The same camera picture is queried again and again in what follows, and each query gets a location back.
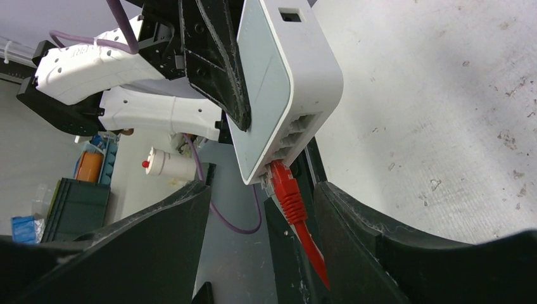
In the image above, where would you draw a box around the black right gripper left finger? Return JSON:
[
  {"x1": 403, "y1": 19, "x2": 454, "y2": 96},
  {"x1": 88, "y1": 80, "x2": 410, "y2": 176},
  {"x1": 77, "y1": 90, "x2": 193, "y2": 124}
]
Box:
[{"x1": 1, "y1": 180, "x2": 211, "y2": 303}]

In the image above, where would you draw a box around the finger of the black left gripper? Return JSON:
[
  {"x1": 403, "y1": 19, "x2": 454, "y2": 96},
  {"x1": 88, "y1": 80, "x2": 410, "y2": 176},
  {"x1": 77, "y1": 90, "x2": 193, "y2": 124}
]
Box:
[{"x1": 179, "y1": 0, "x2": 251, "y2": 132}]

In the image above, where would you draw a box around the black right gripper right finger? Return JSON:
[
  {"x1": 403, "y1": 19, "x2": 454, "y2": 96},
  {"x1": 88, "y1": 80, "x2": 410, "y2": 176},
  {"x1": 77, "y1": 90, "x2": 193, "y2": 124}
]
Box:
[{"x1": 314, "y1": 182, "x2": 536, "y2": 303}]

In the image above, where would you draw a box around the white network switch box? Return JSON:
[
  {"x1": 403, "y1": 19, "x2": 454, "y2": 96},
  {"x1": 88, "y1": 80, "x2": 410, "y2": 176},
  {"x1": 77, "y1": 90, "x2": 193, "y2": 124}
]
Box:
[{"x1": 229, "y1": 1, "x2": 344, "y2": 185}]

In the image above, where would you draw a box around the red ethernet cable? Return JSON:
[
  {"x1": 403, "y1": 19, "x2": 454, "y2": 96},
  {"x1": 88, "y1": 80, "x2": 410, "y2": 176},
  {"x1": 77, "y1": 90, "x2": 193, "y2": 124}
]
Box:
[{"x1": 268, "y1": 160, "x2": 331, "y2": 290}]

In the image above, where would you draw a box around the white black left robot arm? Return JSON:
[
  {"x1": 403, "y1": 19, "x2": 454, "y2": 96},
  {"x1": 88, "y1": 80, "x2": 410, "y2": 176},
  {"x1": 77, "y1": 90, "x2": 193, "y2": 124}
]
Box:
[{"x1": 17, "y1": 1, "x2": 251, "y2": 141}]

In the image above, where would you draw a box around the dark green storage crate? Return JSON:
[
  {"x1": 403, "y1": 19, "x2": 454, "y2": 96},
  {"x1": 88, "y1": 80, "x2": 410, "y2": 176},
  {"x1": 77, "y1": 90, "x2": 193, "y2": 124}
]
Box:
[{"x1": 41, "y1": 178, "x2": 111, "y2": 243}]

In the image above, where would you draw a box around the white bottle red cap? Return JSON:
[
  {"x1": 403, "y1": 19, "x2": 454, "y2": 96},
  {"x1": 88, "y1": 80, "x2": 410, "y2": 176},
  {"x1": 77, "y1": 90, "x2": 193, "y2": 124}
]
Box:
[{"x1": 142, "y1": 147, "x2": 197, "y2": 181}]

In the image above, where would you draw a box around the orange tape roll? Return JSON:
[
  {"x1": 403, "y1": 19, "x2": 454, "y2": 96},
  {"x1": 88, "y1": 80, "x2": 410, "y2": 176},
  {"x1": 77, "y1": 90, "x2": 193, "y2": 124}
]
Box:
[{"x1": 75, "y1": 151, "x2": 104, "y2": 182}]

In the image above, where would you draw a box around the blue foil packet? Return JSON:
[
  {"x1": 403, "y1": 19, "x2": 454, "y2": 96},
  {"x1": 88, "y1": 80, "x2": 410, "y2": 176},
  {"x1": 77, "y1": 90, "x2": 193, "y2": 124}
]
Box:
[{"x1": 11, "y1": 216, "x2": 46, "y2": 244}]

